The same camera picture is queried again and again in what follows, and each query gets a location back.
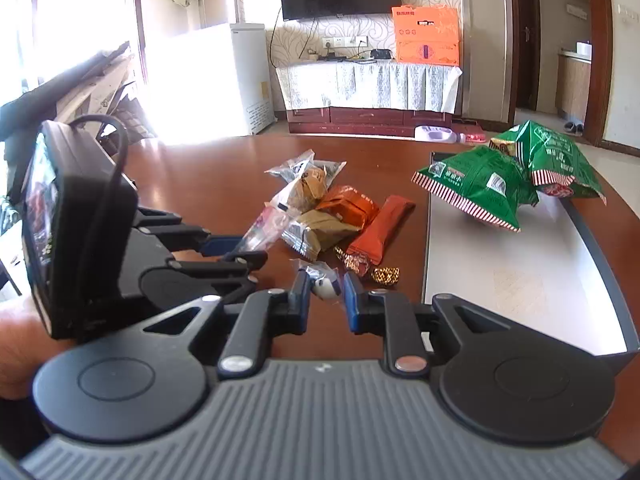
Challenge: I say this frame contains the long red-orange snack packet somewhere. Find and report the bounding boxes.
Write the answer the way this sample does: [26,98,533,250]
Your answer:
[347,195,417,267]

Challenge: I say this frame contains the wooden kitchen cabinet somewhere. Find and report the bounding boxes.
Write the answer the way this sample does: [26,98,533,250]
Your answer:
[555,51,594,122]

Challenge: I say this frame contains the white tray with dark rim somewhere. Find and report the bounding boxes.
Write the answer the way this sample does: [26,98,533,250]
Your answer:
[422,150,629,357]

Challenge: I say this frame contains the short orange snack packet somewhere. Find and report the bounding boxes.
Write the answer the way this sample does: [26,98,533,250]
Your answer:
[315,185,379,232]

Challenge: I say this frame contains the white patterned cabinet cloth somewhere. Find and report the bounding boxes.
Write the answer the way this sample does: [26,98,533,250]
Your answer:
[275,58,464,115]

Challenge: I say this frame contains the small clear candy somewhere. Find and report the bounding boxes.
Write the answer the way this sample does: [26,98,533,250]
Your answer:
[290,259,345,304]

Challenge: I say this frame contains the clear packet of dark snack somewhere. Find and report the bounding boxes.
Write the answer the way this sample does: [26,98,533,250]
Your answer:
[265,149,347,187]

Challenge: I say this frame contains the person's left forearm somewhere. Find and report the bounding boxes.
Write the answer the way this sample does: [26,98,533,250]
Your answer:
[0,300,76,402]

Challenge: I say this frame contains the clear pinkish snack packet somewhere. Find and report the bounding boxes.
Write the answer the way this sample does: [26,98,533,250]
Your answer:
[239,180,302,257]

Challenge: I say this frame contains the orange cardboard box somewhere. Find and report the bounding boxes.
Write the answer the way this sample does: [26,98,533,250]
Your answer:
[391,5,461,67]

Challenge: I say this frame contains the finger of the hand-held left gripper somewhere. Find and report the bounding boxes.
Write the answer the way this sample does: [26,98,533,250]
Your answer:
[168,251,269,289]
[131,206,243,257]

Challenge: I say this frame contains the white and purple bottle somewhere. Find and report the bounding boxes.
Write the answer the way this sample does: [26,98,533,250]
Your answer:
[413,124,467,145]

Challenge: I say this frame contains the green snack bag orange label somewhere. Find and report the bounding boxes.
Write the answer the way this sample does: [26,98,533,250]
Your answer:
[487,127,525,162]

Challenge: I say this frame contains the green striped snack bag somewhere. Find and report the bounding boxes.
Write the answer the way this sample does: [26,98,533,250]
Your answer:
[517,120,609,206]
[412,152,540,234]

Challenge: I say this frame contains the red and gold candy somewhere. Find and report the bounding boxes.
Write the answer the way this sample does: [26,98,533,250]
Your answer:
[333,247,372,277]

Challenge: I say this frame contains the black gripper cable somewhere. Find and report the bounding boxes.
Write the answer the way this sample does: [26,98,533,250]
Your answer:
[70,114,132,241]

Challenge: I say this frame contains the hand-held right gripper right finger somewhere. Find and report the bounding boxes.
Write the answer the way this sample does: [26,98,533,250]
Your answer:
[344,271,511,376]

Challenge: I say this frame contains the dark wooden television cabinet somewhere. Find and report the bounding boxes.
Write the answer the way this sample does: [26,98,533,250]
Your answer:
[287,105,456,136]

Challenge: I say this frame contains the olive brown snack packet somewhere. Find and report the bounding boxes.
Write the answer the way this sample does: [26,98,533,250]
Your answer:
[281,210,362,262]

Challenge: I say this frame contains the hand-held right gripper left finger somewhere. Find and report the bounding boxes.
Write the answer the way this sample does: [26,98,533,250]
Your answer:
[142,270,313,380]

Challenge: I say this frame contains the white chest freezer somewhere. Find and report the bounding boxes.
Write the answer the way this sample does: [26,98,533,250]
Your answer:
[149,22,276,137]

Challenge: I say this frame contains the dark wooden door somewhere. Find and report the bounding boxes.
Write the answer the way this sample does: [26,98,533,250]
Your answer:
[510,0,542,112]

